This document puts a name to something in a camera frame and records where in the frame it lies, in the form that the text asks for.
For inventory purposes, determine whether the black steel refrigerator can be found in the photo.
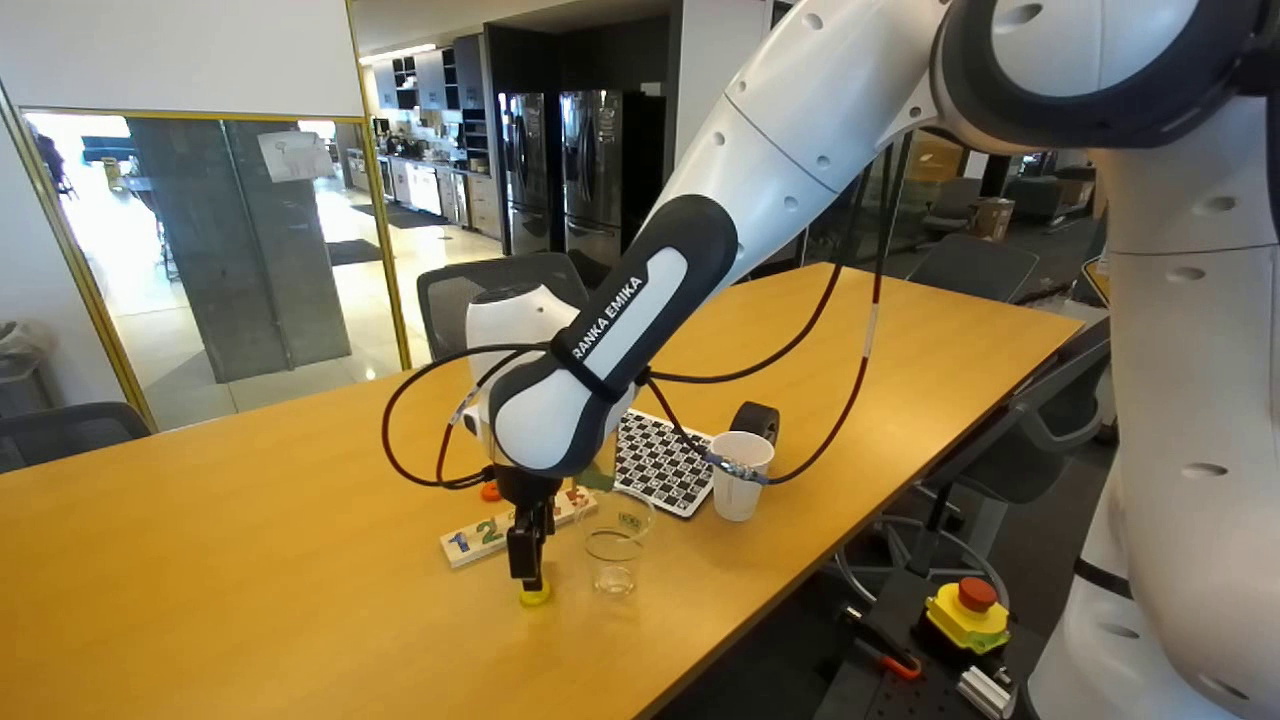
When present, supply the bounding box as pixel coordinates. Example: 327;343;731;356
482;79;671;290

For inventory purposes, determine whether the small grey box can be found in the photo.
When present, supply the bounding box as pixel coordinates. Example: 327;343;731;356
952;661;1021;720

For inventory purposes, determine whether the black white marker checkerboard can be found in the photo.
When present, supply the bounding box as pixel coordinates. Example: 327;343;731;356
612;404;719;525

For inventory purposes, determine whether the yellow red emergency stop button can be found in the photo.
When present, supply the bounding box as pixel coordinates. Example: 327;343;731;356
922;570;1015;661

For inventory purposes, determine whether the white paper cup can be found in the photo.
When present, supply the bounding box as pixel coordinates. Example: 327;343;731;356
705;427;780;528

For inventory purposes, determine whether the red handled screwdriver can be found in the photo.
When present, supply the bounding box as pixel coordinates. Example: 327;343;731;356
853;636;928;686

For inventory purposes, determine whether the dark grey office chair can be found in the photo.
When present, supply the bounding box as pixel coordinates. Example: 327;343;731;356
915;316;1125;563
0;399;155;479

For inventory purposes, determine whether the wooden number puzzle board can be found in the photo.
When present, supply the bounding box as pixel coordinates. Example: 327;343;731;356
437;477;599;570

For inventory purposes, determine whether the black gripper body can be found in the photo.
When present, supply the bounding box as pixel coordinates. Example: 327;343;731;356
495;462;559;542

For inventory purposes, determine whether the black white toy wheel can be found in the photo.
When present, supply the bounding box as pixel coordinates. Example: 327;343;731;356
727;394;783;443

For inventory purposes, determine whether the clear glass cup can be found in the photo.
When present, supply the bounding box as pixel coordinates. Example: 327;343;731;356
579;498;657;605

